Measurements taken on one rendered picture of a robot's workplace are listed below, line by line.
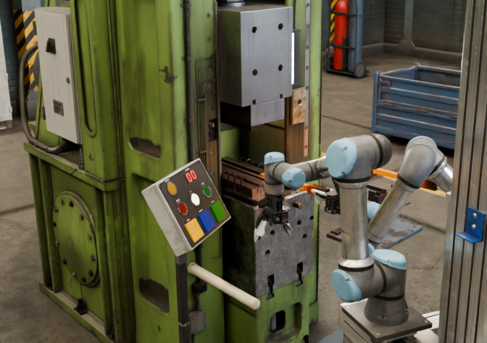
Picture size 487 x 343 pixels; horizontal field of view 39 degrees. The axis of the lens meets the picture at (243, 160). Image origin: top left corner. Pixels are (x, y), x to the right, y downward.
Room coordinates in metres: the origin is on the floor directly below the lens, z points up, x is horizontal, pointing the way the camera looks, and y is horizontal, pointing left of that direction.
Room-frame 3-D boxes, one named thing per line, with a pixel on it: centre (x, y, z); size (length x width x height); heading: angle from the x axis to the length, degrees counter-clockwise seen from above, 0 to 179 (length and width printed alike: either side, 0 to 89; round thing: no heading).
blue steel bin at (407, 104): (6.76, -1.99, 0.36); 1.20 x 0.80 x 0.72; 43
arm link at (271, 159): (2.47, -0.12, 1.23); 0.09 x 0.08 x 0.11; 30
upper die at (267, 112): (3.15, 0.02, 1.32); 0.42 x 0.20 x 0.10; 40
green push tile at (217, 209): (2.60, 0.11, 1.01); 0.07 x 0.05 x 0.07; 155
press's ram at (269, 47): (3.18, -0.01, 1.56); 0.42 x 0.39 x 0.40; 40
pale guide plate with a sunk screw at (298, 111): (3.29, -0.27, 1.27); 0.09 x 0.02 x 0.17; 130
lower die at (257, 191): (3.15, 0.02, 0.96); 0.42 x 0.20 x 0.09; 40
